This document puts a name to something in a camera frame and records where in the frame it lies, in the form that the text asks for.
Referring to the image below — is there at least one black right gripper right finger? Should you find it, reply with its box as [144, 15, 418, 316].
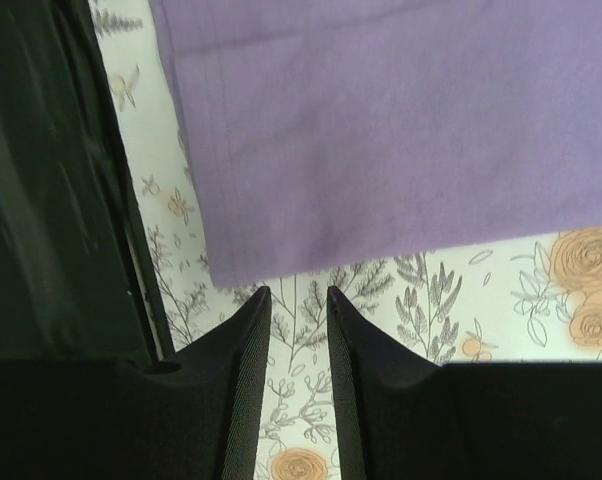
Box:
[327, 287, 602, 479]

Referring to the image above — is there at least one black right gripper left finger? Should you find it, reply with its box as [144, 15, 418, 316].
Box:
[0, 287, 271, 479]

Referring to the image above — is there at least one purple t shirt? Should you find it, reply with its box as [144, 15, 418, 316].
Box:
[150, 1, 602, 287]

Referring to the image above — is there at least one floral tablecloth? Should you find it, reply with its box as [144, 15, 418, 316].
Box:
[90, 1, 602, 479]

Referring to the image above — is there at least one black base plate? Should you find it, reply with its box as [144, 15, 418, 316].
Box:
[0, 1, 175, 367]

